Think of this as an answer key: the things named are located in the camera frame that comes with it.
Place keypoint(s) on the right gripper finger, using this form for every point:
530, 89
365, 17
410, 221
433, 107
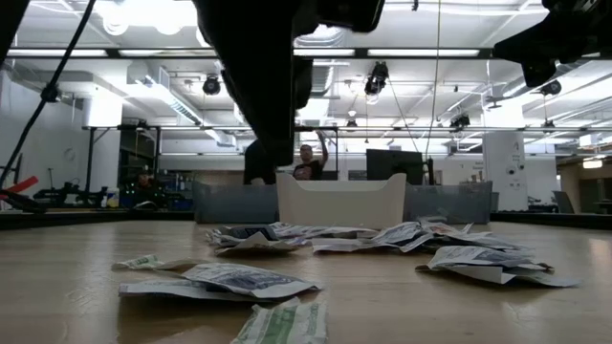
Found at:
511, 48

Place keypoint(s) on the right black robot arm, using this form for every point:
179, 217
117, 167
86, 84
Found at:
583, 9

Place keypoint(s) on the small black robot arm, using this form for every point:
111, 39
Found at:
67, 193

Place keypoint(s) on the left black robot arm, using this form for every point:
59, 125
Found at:
7, 19

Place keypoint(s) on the person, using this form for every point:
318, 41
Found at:
143, 180
311, 167

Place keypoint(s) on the black ceiling spotlight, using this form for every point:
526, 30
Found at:
44, 95
376, 79
460, 122
551, 87
211, 86

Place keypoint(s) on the grey translucent plastic bin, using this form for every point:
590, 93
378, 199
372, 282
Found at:
225, 205
449, 205

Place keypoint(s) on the white plastic bin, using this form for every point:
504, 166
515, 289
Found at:
342, 205

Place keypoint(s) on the white gauze pad packet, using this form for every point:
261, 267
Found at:
344, 246

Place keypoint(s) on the dark equipment rack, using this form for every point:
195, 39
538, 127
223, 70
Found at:
136, 153

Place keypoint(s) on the white round pillar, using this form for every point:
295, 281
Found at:
504, 167

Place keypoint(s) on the black monitor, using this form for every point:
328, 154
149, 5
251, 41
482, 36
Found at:
394, 165

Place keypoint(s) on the small white yellow canister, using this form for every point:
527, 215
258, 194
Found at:
113, 197

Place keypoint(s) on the green print packet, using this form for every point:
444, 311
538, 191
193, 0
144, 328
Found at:
282, 325
143, 262

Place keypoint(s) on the dark chair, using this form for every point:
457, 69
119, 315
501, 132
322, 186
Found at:
563, 203

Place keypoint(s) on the silver ribbed air duct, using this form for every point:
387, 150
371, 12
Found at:
327, 79

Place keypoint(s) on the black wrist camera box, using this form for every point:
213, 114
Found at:
354, 14

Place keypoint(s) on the black overhead frame bar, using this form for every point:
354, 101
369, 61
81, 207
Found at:
143, 52

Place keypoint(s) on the lit wall lamp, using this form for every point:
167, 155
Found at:
592, 163

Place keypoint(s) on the black rig frame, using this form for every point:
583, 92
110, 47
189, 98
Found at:
89, 157

